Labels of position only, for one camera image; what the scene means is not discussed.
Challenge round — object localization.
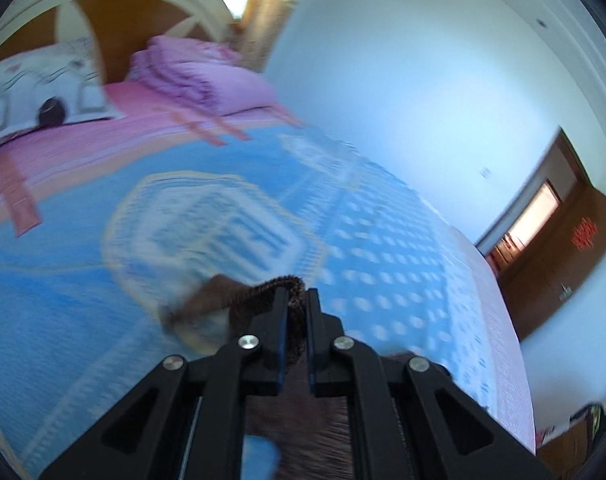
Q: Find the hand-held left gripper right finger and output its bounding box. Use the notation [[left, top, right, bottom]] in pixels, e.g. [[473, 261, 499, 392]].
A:
[[307, 287, 556, 480]]

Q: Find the white printed pillow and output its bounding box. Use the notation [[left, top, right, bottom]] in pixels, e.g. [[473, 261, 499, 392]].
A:
[[0, 39, 126, 148]]

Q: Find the blue and pink printed bedspread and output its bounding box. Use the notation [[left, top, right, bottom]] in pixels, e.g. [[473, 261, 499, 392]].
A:
[[0, 82, 538, 480]]

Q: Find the wooden cabinet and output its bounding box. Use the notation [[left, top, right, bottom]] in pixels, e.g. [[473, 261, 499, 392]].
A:
[[535, 402, 606, 480]]

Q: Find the brown knit garment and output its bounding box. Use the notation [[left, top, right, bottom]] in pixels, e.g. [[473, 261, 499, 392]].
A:
[[167, 275, 453, 480]]

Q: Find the red paper door decoration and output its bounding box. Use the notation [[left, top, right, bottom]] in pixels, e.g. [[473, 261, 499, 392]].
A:
[[572, 217, 600, 250]]

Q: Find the beige patterned curtain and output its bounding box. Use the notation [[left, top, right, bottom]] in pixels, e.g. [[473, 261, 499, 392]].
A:
[[235, 0, 309, 73]]

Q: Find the brown wooden door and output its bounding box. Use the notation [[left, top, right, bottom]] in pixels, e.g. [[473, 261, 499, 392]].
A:
[[500, 185, 606, 341]]

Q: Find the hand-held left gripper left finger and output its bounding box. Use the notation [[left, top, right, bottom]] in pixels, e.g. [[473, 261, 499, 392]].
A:
[[37, 286, 290, 480]]

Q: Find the wooden door frame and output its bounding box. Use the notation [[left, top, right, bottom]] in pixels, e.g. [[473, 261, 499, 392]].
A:
[[475, 127, 594, 273]]

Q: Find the pink folded quilt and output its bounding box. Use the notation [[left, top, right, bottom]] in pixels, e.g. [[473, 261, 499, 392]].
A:
[[128, 35, 279, 117]]

